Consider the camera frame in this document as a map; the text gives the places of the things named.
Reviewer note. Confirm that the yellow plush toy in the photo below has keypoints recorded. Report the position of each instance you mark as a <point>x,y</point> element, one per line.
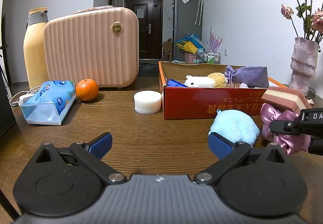
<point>220,81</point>

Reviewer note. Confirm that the dried pink rose bouquet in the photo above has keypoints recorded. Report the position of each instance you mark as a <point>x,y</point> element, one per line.
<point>312,19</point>

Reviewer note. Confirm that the pink ribbed hard suitcase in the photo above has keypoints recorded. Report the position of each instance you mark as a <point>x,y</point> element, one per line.
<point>100,43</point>

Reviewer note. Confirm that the orange fruit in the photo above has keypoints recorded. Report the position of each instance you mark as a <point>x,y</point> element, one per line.
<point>87,90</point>

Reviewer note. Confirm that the white charger with cable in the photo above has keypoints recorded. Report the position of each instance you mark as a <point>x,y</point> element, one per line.
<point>23,96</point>

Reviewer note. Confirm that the white plush toy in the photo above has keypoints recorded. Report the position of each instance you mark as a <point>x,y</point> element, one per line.
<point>199,82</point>

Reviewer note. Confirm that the light blue plush ball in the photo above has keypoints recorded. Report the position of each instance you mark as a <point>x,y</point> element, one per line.
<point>235,126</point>

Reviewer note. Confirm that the purple burlap drawstring pouch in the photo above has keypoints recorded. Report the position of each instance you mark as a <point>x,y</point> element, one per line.
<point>254,76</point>

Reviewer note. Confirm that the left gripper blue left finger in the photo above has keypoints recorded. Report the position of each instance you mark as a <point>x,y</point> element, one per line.
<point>101,145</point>

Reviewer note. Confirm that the white umbrella on refrigerator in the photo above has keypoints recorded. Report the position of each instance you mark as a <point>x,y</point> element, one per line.
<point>199,12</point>

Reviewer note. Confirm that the red cardboard box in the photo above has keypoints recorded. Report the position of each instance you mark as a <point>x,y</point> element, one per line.
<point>203,103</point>

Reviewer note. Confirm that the purple ceramic vase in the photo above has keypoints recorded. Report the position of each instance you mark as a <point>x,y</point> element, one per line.
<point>303,64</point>

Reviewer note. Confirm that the blue tissue pocket pack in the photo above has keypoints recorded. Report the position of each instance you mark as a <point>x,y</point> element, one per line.
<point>174,83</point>

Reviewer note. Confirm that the metal trolley with bottles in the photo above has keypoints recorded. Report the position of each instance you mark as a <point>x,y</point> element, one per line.
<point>204,57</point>

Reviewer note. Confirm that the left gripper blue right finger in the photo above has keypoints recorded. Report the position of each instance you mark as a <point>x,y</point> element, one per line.
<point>219,145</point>

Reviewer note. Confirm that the yellow thermos bottle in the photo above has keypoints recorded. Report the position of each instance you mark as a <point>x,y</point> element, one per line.
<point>33,47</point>

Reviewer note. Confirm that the pink satin scrunchie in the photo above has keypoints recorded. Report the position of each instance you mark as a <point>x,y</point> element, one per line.
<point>289,143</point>

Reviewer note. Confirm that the purple feather decoration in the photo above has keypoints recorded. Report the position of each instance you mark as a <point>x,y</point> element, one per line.
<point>214,42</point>

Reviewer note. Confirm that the pile of blue yellow bags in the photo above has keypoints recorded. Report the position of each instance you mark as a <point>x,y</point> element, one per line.
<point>191,44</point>

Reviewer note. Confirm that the grey refrigerator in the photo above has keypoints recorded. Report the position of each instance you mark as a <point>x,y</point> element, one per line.
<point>184,15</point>

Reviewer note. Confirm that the black tripod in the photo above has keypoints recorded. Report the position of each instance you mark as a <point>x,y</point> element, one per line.
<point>4,48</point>

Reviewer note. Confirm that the pink bucket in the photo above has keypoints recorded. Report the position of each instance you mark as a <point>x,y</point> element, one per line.
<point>190,58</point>

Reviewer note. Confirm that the pink layered sponge block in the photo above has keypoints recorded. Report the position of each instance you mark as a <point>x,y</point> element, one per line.
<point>285,99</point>

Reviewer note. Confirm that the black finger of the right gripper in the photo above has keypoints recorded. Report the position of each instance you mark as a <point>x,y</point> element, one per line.
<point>282,126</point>

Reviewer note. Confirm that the dark brown entrance door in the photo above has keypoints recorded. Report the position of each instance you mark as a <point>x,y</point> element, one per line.
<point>150,18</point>

